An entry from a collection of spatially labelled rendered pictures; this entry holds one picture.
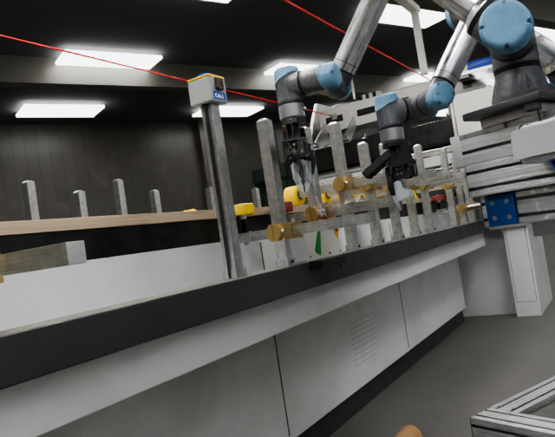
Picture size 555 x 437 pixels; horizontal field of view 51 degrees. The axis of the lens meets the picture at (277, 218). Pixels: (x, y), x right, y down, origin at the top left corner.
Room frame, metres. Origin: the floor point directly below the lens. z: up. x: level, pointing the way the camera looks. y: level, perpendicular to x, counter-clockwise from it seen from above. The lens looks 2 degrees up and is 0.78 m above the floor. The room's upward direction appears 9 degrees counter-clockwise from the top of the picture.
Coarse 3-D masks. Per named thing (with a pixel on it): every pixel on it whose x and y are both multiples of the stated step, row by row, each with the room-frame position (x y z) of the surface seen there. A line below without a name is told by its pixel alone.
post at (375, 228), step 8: (360, 144) 2.34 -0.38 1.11; (368, 144) 2.36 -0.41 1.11; (360, 152) 2.34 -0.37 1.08; (368, 152) 2.35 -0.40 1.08; (360, 160) 2.35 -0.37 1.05; (368, 160) 2.34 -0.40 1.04; (368, 192) 2.34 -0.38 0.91; (376, 216) 2.33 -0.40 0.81; (376, 224) 2.33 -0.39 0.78; (376, 232) 2.34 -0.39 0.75
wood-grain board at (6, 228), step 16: (256, 208) 1.97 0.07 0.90; (304, 208) 2.27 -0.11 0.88; (0, 224) 1.16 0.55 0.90; (16, 224) 1.19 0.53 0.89; (32, 224) 1.22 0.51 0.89; (48, 224) 1.26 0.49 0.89; (64, 224) 1.29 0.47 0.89; (80, 224) 1.33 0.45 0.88; (96, 224) 1.37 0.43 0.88; (112, 224) 1.41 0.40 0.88; (128, 224) 1.46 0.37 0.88; (144, 224) 1.51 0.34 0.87
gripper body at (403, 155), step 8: (384, 144) 1.80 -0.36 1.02; (392, 144) 1.78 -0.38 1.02; (400, 144) 1.78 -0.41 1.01; (408, 144) 1.78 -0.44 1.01; (392, 152) 1.80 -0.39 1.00; (400, 152) 1.79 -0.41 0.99; (408, 152) 1.77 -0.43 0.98; (392, 160) 1.81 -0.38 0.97; (400, 160) 1.77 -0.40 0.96; (408, 160) 1.76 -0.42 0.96; (392, 168) 1.79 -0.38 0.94; (400, 168) 1.78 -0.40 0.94; (408, 168) 1.78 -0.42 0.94; (416, 168) 1.82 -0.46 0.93; (392, 176) 1.79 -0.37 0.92; (400, 176) 1.79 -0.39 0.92; (408, 176) 1.79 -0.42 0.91
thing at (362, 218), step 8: (352, 216) 1.62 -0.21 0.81; (360, 216) 1.61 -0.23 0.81; (368, 216) 1.62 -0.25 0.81; (304, 224) 1.70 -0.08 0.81; (312, 224) 1.68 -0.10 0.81; (320, 224) 1.67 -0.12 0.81; (328, 224) 1.66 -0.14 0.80; (336, 224) 1.64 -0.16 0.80; (344, 224) 1.63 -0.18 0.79; (352, 224) 1.62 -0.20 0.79; (360, 224) 1.61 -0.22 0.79; (248, 232) 1.80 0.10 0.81; (256, 232) 1.79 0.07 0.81; (264, 232) 1.77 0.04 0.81; (296, 232) 1.71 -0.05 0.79; (304, 232) 1.70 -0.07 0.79; (240, 240) 1.81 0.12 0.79; (248, 240) 1.80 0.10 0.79; (256, 240) 1.79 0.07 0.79
